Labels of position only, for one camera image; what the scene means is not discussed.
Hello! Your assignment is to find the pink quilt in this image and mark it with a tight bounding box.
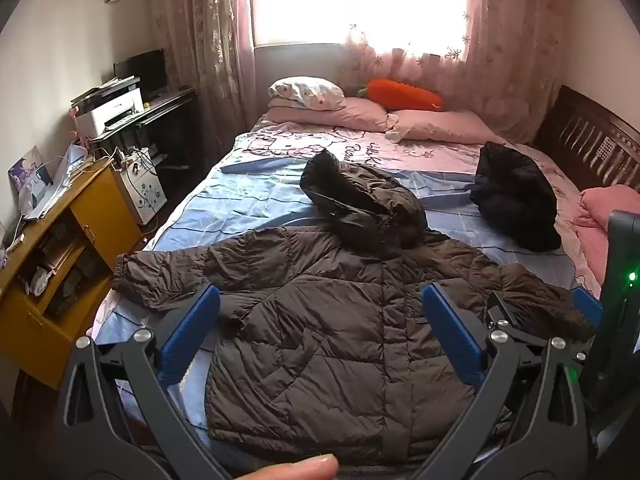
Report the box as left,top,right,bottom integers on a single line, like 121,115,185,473
572,185,640,286

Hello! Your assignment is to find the pile of white papers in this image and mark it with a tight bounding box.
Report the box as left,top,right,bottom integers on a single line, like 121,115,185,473
22,142,97,221

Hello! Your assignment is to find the bright window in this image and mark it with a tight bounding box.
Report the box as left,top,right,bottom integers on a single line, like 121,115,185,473
252,0,471,50

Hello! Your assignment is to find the black jacket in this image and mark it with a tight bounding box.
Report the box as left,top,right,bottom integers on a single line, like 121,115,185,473
470,141,563,253

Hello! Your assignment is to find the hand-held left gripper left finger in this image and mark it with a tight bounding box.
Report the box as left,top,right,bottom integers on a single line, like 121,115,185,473
62,284,236,480

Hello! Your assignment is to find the yellow wooden cabinet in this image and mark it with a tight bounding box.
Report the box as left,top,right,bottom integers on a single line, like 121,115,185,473
0,157,143,391

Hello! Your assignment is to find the pink lace curtain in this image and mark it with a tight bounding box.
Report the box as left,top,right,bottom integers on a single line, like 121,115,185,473
342,0,576,143
150,0,257,133

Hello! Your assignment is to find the person's left hand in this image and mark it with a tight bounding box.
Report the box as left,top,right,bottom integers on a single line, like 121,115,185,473
232,453,340,480

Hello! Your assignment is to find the white floral pillow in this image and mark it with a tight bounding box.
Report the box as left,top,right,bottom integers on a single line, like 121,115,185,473
267,76,347,111

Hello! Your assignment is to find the orange carrot plush toy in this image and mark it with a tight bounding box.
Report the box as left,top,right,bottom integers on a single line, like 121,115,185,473
350,78,446,112

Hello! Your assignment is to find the dark wooden headboard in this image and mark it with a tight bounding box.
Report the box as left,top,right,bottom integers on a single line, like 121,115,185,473
532,85,640,196

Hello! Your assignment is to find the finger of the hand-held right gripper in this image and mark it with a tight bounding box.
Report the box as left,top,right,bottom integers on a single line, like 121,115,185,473
486,291,533,341
572,287,604,331

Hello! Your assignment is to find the black computer monitor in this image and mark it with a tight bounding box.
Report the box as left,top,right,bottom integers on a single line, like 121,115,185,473
113,49,168,96

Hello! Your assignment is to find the photo frame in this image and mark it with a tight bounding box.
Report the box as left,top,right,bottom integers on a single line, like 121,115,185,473
7,146,53,196

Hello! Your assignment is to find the white power strip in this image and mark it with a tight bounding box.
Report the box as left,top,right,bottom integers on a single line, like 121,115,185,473
117,147,152,167

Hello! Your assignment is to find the white printer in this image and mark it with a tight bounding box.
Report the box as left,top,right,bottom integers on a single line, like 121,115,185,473
70,76,146,138

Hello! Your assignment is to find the white floral small cabinet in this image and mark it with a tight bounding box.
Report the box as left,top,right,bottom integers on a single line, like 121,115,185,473
112,147,168,226

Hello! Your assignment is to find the pink pillow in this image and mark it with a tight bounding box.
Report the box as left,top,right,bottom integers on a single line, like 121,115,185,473
262,97,396,133
387,109,508,145

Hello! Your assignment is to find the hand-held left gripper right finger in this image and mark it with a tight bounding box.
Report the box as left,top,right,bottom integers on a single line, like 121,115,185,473
410,282,592,480

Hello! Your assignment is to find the dark computer desk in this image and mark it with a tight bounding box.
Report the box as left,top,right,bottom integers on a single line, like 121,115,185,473
92,87,198,176

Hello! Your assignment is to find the brown hooded puffer jacket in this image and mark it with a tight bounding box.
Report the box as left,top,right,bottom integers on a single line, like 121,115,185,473
111,149,596,478

